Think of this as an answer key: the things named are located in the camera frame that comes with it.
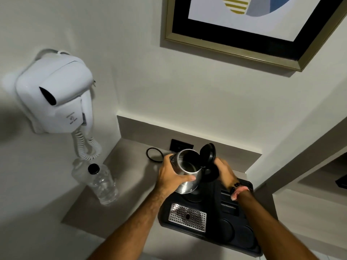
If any person's right hand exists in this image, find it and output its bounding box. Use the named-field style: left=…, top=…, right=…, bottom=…
left=208, top=158, right=240, bottom=189

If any person's left hand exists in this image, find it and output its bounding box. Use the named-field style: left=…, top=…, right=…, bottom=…
left=155, top=154, right=197, bottom=198

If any stainless steel electric kettle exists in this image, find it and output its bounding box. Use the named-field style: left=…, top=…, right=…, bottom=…
left=170, top=143, right=219, bottom=194

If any person's left forearm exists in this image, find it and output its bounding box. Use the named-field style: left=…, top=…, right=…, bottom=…
left=86, top=187, right=174, bottom=260

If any person's right forearm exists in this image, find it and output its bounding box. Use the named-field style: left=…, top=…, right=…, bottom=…
left=235, top=190, right=319, bottom=260

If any black kettle base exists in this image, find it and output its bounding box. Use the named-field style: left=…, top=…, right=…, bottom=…
left=182, top=184, right=206, bottom=203

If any perforated metal drip grate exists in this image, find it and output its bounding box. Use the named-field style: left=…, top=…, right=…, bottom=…
left=168, top=203, right=207, bottom=233

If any black kettle tray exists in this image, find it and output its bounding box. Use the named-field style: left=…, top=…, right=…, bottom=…
left=158, top=178, right=263, bottom=255

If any pink wristband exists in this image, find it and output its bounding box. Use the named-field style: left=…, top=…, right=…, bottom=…
left=231, top=186, right=250, bottom=201

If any clear plastic water bottle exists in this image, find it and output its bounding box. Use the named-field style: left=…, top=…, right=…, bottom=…
left=87, top=163, right=120, bottom=206

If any gold framed abstract picture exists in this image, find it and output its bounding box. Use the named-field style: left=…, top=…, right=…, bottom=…
left=164, top=0, right=347, bottom=72

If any black wall power outlet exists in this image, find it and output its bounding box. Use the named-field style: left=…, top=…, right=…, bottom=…
left=170, top=139, right=194, bottom=152

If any black kettle power cable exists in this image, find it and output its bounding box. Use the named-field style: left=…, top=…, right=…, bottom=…
left=146, top=147, right=165, bottom=162

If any white coiled hair dryer cord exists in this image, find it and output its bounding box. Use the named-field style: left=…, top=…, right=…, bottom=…
left=72, top=127, right=102, bottom=161

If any white wall-mounted hair dryer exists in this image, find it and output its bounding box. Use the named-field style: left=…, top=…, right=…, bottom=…
left=16, top=49, right=96, bottom=134

